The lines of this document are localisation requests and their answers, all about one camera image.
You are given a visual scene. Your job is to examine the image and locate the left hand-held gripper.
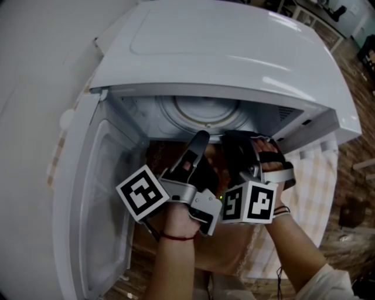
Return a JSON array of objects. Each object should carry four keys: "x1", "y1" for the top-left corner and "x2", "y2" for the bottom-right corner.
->
[{"x1": 116, "y1": 130, "x2": 223, "y2": 237}]

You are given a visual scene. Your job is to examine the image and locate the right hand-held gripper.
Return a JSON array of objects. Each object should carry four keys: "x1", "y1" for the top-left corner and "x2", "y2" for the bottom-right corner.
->
[{"x1": 221, "y1": 130, "x2": 296, "y2": 225}]

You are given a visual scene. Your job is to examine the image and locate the round glass turntable plate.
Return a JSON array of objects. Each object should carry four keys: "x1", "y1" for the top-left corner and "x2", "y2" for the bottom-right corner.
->
[{"x1": 156, "y1": 95, "x2": 255, "y2": 144}]

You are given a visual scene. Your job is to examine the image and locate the person's right forearm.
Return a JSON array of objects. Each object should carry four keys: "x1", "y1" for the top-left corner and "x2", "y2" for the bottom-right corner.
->
[{"x1": 263, "y1": 190, "x2": 329, "y2": 294}]

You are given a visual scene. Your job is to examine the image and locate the person's left forearm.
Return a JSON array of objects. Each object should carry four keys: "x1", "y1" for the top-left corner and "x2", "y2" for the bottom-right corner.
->
[{"x1": 151, "y1": 202, "x2": 203, "y2": 300}]

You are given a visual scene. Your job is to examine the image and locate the person's right hand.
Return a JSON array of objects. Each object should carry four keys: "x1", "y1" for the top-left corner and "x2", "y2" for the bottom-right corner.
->
[{"x1": 252, "y1": 137, "x2": 287, "y2": 173}]

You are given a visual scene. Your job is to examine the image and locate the white microwave oven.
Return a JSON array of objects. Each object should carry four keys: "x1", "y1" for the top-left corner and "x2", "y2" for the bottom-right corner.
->
[{"x1": 52, "y1": 0, "x2": 362, "y2": 300}]

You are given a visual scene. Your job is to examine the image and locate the white microwave door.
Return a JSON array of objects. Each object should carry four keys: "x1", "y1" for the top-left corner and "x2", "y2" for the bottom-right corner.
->
[{"x1": 52, "y1": 90, "x2": 153, "y2": 300}]

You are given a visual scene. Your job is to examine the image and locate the brown box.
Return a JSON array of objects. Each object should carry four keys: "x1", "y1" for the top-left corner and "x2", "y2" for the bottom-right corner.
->
[{"x1": 339, "y1": 200, "x2": 367, "y2": 226}]

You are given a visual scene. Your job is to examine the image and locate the person's beige trousers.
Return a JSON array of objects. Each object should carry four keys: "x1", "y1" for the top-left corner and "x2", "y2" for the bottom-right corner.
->
[{"x1": 193, "y1": 269, "x2": 250, "y2": 300}]

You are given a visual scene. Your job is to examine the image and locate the black bottle with white cap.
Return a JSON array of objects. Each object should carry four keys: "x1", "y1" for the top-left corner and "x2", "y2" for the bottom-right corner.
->
[{"x1": 60, "y1": 110, "x2": 74, "y2": 129}]

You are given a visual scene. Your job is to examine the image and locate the flat white board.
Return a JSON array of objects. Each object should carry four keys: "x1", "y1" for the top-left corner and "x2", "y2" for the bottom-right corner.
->
[{"x1": 93, "y1": 36, "x2": 108, "y2": 56}]

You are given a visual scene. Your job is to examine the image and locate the person's white jacket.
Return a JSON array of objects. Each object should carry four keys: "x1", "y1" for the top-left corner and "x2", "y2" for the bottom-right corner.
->
[{"x1": 281, "y1": 262, "x2": 357, "y2": 300}]

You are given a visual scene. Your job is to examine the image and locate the red wrist string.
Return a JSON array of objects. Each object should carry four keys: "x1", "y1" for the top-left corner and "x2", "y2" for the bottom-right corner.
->
[{"x1": 159, "y1": 231, "x2": 196, "y2": 241}]

